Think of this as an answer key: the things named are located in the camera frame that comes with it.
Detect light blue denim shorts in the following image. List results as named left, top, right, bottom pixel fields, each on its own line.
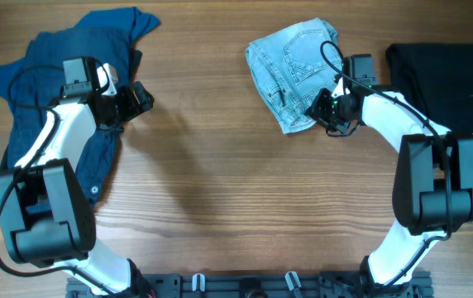
left=245, top=18, right=342, bottom=134

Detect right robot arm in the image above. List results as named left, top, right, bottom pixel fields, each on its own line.
left=307, top=65, right=473, bottom=291

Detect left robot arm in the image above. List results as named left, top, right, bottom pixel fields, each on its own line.
left=0, top=56, right=156, bottom=297

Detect black folded garment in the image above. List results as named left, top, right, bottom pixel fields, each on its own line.
left=385, top=43, right=473, bottom=133

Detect left black cable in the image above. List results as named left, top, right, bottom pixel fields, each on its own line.
left=0, top=65, right=116, bottom=297

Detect black cable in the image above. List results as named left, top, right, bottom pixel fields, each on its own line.
left=0, top=65, right=116, bottom=297
left=318, top=40, right=455, bottom=289

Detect right black cable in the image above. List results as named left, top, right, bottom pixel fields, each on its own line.
left=318, top=40, right=455, bottom=289

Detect blue t-shirt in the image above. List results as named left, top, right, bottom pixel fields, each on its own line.
left=0, top=6, right=162, bottom=113

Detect dark blue denim garment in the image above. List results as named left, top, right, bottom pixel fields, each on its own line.
left=0, top=26, right=143, bottom=206

